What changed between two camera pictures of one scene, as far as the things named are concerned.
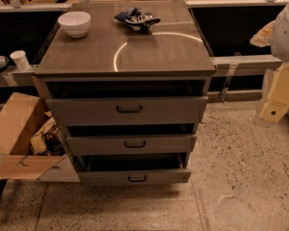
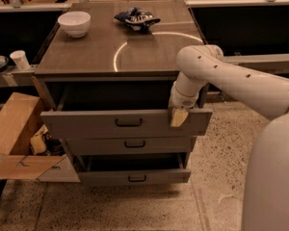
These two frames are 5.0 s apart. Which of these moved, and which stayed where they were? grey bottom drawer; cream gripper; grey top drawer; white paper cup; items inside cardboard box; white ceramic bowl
Moved: cream gripper; grey top drawer
Stayed: white ceramic bowl; items inside cardboard box; grey bottom drawer; white paper cup
